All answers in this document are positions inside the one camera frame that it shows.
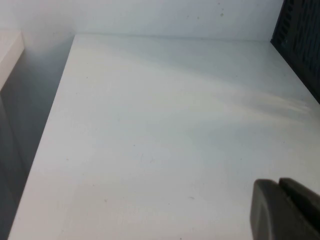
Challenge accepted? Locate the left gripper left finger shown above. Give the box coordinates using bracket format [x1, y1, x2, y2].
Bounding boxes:
[250, 178, 320, 240]

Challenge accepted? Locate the white side ledge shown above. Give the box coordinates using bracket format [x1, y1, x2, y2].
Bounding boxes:
[0, 31, 25, 91]

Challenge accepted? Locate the black mesh book stand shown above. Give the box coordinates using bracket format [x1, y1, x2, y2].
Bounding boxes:
[269, 0, 320, 105]

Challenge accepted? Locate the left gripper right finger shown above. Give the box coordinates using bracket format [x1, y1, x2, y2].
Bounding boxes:
[278, 176, 320, 218]

